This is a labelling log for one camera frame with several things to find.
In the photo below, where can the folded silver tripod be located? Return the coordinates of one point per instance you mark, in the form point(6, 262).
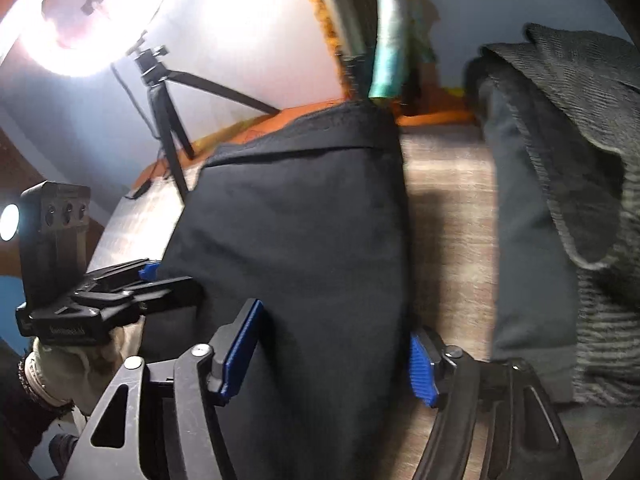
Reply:
point(342, 27)

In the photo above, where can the round desk lamp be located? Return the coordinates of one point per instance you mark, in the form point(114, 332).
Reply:
point(9, 221)

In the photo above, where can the bright ring light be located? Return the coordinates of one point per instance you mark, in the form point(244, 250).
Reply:
point(81, 38)

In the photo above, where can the black mini tripod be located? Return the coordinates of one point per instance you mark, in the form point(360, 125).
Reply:
point(156, 75)

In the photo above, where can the dark grey folded clothes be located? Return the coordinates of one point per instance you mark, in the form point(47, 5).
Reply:
point(574, 97)

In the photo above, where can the black pants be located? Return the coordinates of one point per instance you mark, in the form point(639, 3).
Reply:
point(312, 220)

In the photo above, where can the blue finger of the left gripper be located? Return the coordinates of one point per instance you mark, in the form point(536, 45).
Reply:
point(149, 270)

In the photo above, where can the orange patterned cloth bundle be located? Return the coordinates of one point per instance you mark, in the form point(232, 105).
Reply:
point(423, 100)

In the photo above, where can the white gloved left hand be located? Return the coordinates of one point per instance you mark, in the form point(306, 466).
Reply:
point(78, 376)

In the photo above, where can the black camera box left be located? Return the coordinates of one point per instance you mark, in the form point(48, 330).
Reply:
point(53, 227)

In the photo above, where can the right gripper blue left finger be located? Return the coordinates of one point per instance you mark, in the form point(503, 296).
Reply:
point(233, 347)

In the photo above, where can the turquoise rolled cloth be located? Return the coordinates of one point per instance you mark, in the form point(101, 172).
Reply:
point(392, 50)

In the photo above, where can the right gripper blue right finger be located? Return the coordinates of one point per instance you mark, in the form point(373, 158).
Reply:
point(430, 367)

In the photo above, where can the checkered beige bedsheet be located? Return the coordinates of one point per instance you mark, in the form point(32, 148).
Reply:
point(452, 188)

